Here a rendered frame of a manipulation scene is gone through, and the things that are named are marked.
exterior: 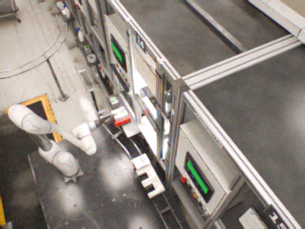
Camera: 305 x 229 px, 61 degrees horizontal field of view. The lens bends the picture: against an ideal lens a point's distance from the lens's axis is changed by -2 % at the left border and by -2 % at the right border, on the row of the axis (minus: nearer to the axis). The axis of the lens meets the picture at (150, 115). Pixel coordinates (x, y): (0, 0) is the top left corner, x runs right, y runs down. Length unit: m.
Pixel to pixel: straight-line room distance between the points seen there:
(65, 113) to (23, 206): 1.33
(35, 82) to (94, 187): 2.42
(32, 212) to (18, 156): 0.79
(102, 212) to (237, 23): 1.80
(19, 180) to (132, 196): 1.63
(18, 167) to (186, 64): 2.74
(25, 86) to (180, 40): 3.28
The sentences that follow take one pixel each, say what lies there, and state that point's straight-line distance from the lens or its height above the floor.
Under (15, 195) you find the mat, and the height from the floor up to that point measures 0.01.
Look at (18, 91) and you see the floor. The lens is 4.45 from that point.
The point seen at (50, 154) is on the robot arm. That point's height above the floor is 0.93.
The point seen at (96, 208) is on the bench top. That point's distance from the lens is 2.44.
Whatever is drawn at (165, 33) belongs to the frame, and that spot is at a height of 2.01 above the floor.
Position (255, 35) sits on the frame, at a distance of 1.69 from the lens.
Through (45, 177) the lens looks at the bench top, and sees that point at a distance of 2.68.
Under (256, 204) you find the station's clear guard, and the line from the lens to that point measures 1.20.
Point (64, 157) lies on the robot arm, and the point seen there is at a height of 0.95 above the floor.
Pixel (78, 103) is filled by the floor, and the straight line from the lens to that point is 3.95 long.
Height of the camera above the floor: 2.98
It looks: 55 degrees down
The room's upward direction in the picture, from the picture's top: 2 degrees counter-clockwise
